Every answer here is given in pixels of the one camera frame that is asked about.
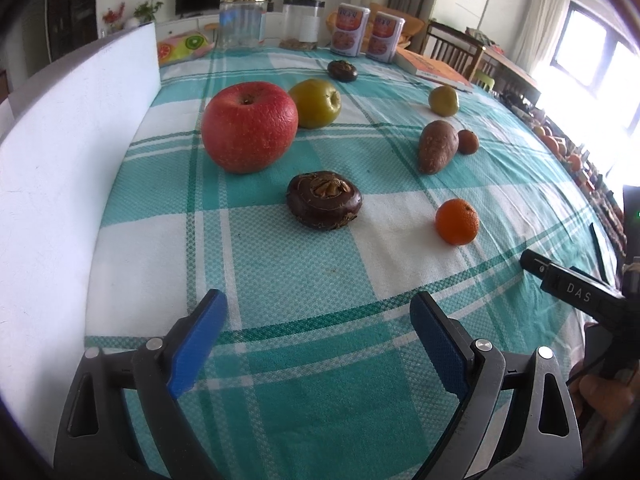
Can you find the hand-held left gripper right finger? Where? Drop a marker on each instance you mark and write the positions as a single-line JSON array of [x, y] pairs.
[[440, 345]]

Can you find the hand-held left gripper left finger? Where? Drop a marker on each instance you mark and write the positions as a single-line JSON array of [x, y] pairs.
[[192, 350]]

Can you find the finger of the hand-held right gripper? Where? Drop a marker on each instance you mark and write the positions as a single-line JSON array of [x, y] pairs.
[[575, 290]]

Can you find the small yellow-green apple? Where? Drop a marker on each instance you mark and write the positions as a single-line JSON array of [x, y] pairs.
[[443, 101]]

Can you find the person's right hand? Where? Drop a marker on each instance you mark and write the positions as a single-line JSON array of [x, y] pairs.
[[602, 397]]

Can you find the orange mandarin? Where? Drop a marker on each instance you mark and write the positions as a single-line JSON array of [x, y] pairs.
[[456, 222]]

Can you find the teal white checked tablecloth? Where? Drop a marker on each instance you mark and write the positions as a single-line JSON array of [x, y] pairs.
[[300, 270]]

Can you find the bowl of mixed fruit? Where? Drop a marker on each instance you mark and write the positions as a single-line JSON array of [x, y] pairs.
[[552, 144]]

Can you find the small brown round fruit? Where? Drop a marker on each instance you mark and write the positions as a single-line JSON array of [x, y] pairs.
[[469, 142]]

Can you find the large dark water chestnut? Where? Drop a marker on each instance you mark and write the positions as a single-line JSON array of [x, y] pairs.
[[325, 202]]

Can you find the brown sweet potato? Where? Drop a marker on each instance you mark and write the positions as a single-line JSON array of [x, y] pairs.
[[436, 146]]

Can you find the white foam board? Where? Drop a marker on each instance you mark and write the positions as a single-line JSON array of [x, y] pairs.
[[60, 185]]

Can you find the large red apple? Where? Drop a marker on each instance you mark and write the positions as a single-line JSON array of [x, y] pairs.
[[247, 130]]

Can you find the window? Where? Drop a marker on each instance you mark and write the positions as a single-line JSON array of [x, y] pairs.
[[595, 55]]

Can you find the orange book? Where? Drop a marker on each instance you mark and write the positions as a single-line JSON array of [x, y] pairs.
[[435, 70]]

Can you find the large yellow-green apple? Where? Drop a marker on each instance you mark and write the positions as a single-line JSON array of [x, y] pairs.
[[317, 102]]

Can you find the dark wooden chair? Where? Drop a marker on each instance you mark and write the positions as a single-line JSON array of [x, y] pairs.
[[452, 47]]

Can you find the white sheer curtain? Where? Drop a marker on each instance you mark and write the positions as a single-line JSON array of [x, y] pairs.
[[542, 15]]

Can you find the small dark water chestnut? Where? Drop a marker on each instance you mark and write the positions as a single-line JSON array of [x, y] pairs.
[[343, 71]]

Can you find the fruit print cushion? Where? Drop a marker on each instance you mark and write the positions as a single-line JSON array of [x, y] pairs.
[[185, 45]]

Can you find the white tin with orange label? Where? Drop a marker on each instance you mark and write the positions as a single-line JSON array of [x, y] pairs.
[[349, 30], [384, 37]]

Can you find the white television cabinet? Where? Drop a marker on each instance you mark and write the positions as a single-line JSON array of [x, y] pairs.
[[175, 25]]

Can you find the clear jar with gold lid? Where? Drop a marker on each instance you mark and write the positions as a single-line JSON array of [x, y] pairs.
[[242, 22]]

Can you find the clear container with black lid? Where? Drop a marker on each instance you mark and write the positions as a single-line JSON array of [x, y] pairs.
[[301, 27]]

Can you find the leafy plant in white pot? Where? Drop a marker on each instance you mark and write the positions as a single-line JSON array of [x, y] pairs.
[[146, 10]]

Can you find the red flower plant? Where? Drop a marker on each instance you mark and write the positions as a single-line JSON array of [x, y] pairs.
[[113, 16]]

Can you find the dark glass cabinet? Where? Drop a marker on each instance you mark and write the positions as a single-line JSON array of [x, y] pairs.
[[72, 5]]

